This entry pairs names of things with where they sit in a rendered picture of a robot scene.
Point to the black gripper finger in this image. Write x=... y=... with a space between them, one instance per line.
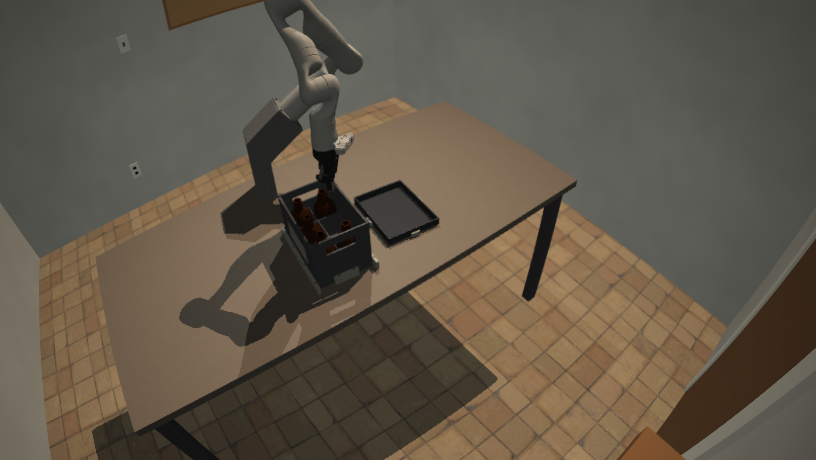
x=335 y=165
x=328 y=180

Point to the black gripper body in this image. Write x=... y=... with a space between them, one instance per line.
x=323 y=157

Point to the brown glass bottle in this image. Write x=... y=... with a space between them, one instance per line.
x=345 y=225
x=324 y=207
x=320 y=236
x=299 y=211
x=309 y=228

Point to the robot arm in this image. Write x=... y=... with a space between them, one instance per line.
x=325 y=37

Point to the dark grey crate with dividers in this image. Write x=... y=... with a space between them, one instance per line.
x=326 y=266

